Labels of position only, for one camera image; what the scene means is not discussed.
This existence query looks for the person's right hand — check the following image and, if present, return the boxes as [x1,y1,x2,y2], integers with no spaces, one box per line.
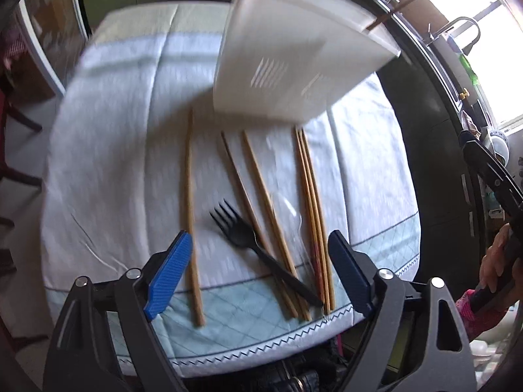
[479,224,523,315]

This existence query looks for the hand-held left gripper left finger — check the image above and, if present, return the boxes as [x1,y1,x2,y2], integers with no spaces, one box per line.
[42,231,194,392]

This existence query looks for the tall steel faucet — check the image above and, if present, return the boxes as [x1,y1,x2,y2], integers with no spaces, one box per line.
[429,16,481,56]

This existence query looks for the kitchen window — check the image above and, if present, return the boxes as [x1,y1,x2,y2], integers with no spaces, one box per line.
[458,0,523,131]

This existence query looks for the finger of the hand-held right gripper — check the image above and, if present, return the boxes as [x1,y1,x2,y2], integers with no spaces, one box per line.
[460,131,523,214]

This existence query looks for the black counter cabinets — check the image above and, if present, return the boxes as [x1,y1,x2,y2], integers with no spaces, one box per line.
[376,0,491,295]

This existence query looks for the black plastic fork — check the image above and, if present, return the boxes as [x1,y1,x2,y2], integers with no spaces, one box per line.
[209,199,325,308]

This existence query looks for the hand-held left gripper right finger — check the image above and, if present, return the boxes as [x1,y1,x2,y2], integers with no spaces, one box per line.
[327,229,480,392]

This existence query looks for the glass sliding door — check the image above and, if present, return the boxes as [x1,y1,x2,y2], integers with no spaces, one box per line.
[16,0,88,99]

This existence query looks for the green bottle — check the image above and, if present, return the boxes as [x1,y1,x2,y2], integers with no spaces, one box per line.
[460,53,479,86]

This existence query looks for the clear plastic spoon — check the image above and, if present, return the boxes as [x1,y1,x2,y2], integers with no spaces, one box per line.
[265,188,307,266]

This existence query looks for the wooden chopstick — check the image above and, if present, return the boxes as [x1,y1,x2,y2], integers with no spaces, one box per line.
[242,131,312,321]
[221,131,300,320]
[301,129,336,310]
[298,128,331,314]
[294,128,328,316]
[185,108,206,327]
[365,0,417,33]

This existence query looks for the white plastic utensil holder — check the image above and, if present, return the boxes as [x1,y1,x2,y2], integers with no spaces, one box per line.
[212,0,402,125]

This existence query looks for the white blue ceramic cup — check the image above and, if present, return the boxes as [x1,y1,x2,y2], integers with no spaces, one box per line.
[488,128,511,164]

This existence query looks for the pale checked tablecloth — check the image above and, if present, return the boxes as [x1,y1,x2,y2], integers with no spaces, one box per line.
[40,2,421,378]

